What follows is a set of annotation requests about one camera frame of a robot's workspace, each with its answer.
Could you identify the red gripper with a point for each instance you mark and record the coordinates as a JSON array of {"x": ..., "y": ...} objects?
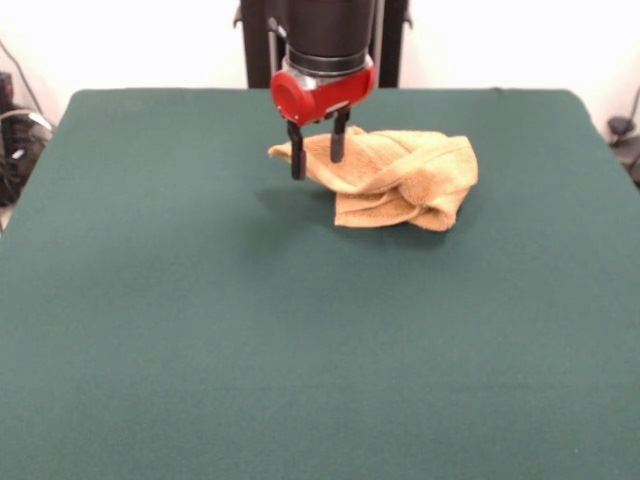
[{"x": 330, "y": 95}]

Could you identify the tan terry towel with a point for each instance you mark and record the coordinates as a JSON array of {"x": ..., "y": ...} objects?
[{"x": 425, "y": 165}]

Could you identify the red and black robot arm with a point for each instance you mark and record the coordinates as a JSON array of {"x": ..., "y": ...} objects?
[{"x": 330, "y": 30}]

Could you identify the dark green tablecloth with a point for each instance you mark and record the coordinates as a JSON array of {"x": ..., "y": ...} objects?
[{"x": 200, "y": 300}]

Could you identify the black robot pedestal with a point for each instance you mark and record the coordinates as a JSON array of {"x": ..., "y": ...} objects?
[{"x": 257, "y": 50}]

